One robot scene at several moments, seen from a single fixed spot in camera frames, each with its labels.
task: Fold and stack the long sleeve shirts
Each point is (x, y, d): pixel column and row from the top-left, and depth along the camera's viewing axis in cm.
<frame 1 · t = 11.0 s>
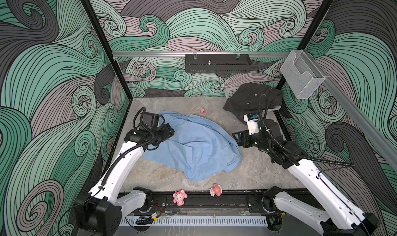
left hand: (170, 131, 78), fingers open
right hand: (238, 133, 72), fingers open
light blue long sleeve shirt: (196, 149, 87), point 7 cm above the table
dark grey striped shirt: (245, 101, 117), point 4 cm above the table
pink white plush toy: (216, 189, 77), point 3 cm above the table

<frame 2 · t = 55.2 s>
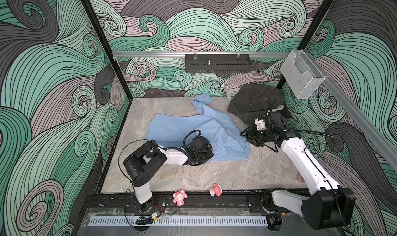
left hand: (216, 153, 88), fingers closed
right hand: (243, 136, 79), fingers open
light blue long sleeve shirt: (227, 144, 94), point 3 cm above the table
the other named things where they were.

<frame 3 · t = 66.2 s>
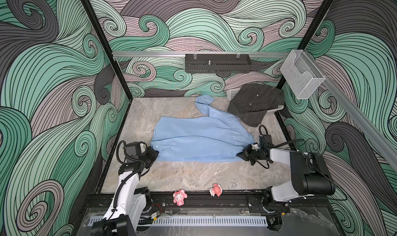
left hand: (158, 149, 84), fingers closed
right hand: (237, 153, 90), fingers closed
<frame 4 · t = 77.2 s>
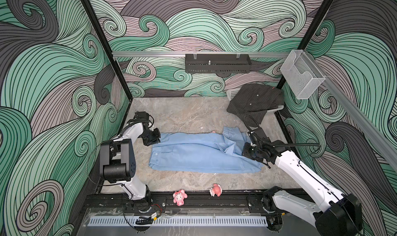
left hand: (159, 139, 91), fingers closed
right hand: (243, 152, 80), fingers closed
light blue long sleeve shirt: (203, 151, 90), point 3 cm above the table
the other named things where they were.

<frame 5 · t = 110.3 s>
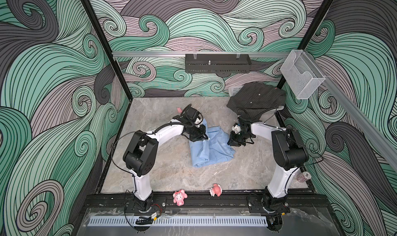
left hand: (209, 137, 86), fingers closed
right hand: (228, 143, 95), fingers closed
light blue long sleeve shirt: (215, 149, 94), on the table
the other named things where they were.

